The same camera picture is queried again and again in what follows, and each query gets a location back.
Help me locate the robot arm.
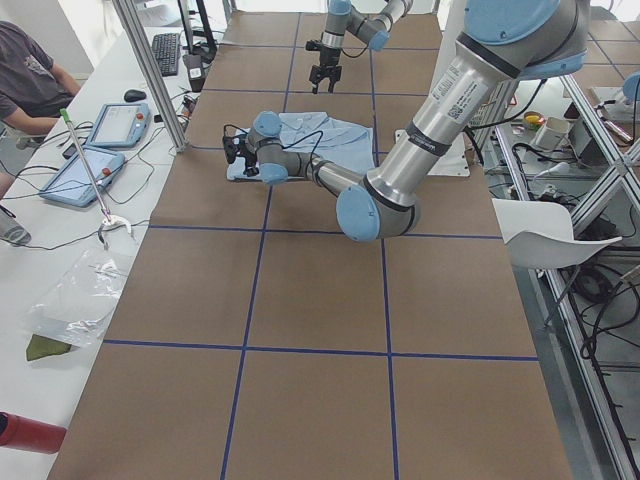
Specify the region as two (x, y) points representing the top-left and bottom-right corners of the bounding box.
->
(305, 0), (413, 94)
(223, 1), (590, 242)

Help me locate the clear plastic bag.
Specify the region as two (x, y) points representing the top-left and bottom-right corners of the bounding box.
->
(25, 248), (134, 347)

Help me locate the black keyboard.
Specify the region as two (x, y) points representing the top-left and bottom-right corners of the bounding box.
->
(151, 33), (181, 77)

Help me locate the aluminium frame post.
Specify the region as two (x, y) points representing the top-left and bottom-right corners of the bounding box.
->
(113, 0), (187, 153)

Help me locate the teach pendant far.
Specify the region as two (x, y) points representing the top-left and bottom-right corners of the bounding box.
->
(86, 102), (150, 149)

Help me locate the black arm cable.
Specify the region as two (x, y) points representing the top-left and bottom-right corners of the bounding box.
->
(222, 124), (324, 171)

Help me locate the black computer mouse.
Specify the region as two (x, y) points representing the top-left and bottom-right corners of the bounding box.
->
(123, 89), (147, 103)

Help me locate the reach grabber tool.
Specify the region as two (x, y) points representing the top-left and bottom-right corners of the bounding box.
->
(60, 108), (133, 251)

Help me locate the white chair seat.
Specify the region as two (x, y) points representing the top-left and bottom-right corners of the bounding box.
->
(492, 198), (622, 270)

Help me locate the teach pendant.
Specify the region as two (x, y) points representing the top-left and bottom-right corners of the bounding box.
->
(86, 102), (150, 149)
(38, 146), (125, 207)

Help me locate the red bottle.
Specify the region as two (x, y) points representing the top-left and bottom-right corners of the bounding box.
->
(1, 412), (67, 454)

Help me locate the seated person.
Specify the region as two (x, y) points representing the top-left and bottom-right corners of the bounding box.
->
(0, 20), (84, 246)

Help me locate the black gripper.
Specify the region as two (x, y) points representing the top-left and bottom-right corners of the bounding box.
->
(222, 124), (259, 176)
(305, 40), (342, 94)

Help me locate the teach pendant near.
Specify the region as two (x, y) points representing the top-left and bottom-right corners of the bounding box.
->
(38, 146), (125, 207)

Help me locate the olive green cloth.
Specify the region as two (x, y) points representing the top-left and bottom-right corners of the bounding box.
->
(25, 334), (72, 362)

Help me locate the light blue button-up shirt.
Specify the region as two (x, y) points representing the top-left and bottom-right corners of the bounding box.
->
(226, 111), (374, 181)

